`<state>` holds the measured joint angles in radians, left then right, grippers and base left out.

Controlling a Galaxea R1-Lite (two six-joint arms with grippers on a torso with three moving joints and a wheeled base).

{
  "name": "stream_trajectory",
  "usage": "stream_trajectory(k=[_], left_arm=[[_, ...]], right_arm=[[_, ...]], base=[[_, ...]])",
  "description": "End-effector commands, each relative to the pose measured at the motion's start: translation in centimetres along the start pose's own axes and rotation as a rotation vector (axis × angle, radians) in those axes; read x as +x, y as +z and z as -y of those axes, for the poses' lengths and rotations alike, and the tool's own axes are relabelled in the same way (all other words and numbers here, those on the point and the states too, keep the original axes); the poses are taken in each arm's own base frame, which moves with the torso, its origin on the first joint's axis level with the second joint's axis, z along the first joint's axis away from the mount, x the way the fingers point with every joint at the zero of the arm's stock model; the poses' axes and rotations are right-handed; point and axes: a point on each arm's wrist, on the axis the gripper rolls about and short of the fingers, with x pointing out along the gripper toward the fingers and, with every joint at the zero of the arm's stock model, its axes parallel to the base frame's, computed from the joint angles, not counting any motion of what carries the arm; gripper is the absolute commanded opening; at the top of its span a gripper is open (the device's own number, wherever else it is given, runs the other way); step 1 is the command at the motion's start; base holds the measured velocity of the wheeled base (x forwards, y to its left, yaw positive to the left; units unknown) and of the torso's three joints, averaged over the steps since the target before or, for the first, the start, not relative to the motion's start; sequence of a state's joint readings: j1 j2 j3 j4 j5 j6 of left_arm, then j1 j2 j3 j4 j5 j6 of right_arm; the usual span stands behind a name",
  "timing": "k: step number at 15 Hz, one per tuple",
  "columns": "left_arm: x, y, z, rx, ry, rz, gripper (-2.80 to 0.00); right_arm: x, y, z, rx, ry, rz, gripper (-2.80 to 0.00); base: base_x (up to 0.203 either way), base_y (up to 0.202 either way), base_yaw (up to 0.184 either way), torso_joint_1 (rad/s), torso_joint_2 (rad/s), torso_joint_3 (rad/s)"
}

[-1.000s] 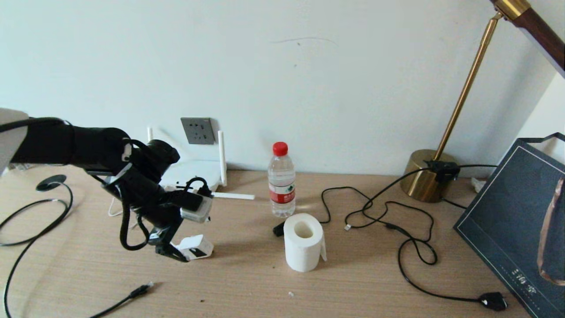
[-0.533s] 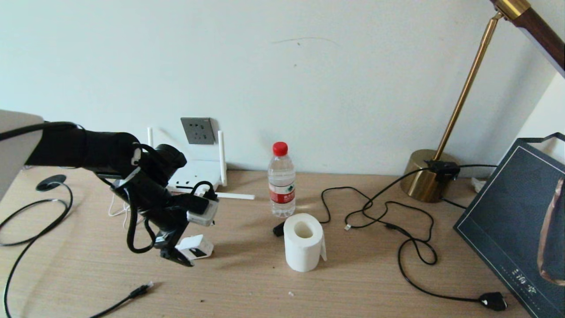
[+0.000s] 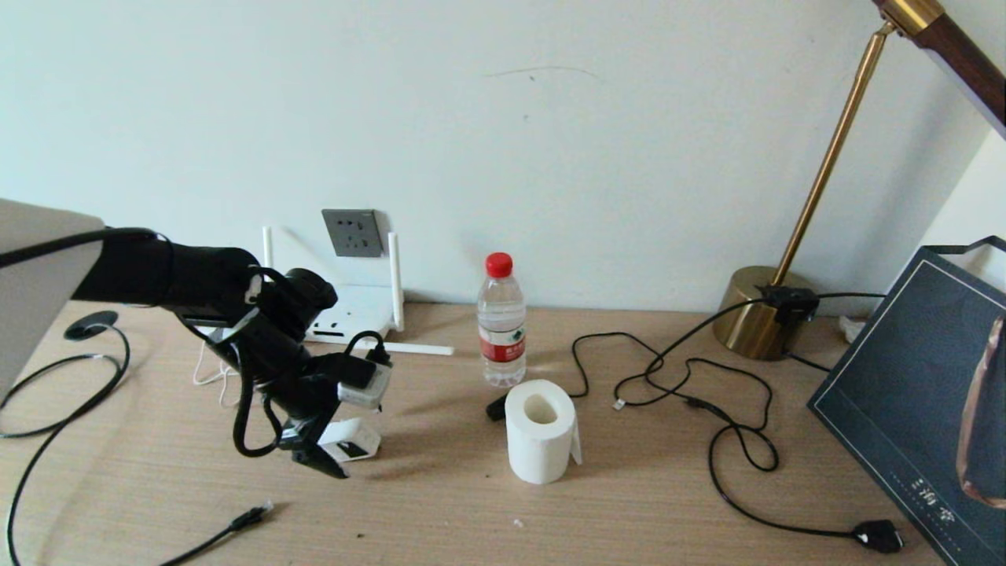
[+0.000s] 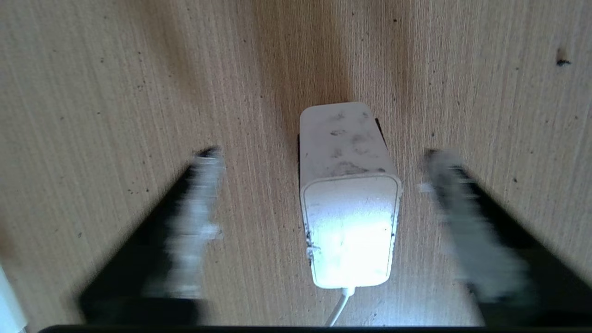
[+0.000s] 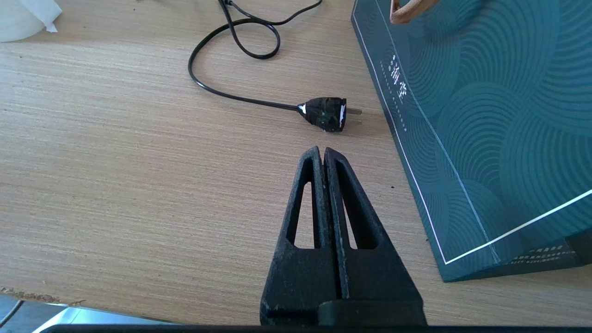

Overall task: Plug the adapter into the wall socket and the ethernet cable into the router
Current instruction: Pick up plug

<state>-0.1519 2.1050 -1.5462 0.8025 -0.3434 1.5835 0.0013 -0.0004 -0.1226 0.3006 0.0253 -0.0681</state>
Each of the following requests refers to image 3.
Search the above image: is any dark blue paper gift bag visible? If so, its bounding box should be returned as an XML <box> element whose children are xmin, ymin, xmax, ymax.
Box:
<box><xmin>807</xmin><ymin>236</ymin><xmax>1006</xmax><ymax>566</ymax></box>

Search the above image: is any white thin adapter cord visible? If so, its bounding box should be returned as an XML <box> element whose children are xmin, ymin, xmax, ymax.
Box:
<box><xmin>193</xmin><ymin>340</ymin><xmax>240</xmax><ymax>408</ymax></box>

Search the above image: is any clear water bottle red cap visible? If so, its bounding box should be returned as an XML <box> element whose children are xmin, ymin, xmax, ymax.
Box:
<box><xmin>477</xmin><ymin>252</ymin><xmax>527</xmax><ymax>388</ymax></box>

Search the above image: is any black adapter on lamp base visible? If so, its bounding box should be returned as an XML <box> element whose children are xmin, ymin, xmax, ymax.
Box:
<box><xmin>756</xmin><ymin>286</ymin><xmax>820</xmax><ymax>324</ymax></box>

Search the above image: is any black round desk grommet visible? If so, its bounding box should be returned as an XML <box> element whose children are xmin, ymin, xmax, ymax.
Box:
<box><xmin>64</xmin><ymin>311</ymin><xmax>119</xmax><ymax>341</ymax></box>

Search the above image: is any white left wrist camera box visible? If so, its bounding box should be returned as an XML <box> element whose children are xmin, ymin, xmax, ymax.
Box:
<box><xmin>338</xmin><ymin>355</ymin><xmax>393</xmax><ymax>411</ymax></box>

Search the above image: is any black cable through desk grommet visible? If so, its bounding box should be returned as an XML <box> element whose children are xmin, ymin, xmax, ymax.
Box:
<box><xmin>0</xmin><ymin>322</ymin><xmax>132</xmax><ymax>566</ymax></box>

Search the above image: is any brass desk lamp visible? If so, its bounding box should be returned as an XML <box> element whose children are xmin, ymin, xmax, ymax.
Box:
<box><xmin>711</xmin><ymin>0</ymin><xmax>1006</xmax><ymax>361</ymax></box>

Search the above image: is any white router with antennas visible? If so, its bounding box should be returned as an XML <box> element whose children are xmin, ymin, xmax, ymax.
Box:
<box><xmin>203</xmin><ymin>226</ymin><xmax>455</xmax><ymax>356</ymax></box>

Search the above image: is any black USB cable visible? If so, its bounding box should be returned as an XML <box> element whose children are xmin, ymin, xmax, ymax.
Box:
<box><xmin>486</xmin><ymin>332</ymin><xmax>775</xmax><ymax>432</ymax></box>

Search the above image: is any grey wall socket plate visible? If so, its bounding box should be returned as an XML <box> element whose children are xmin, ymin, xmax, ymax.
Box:
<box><xmin>321</xmin><ymin>208</ymin><xmax>385</xmax><ymax>259</ymax></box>

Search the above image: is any white toilet paper roll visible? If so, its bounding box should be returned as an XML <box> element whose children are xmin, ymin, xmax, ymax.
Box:
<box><xmin>505</xmin><ymin>379</ymin><xmax>583</xmax><ymax>484</ymax></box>

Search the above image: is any thin black power cable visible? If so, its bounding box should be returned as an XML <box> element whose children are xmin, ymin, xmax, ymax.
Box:
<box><xmin>780</xmin><ymin>292</ymin><xmax>885</xmax><ymax>373</ymax></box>

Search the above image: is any black lamp power cord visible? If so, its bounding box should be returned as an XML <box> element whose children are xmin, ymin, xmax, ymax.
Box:
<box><xmin>613</xmin><ymin>297</ymin><xmax>905</xmax><ymax>553</ymax></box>

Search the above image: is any white power adapter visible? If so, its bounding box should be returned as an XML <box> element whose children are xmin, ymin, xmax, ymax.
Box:
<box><xmin>318</xmin><ymin>418</ymin><xmax>382</xmax><ymax>462</ymax></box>

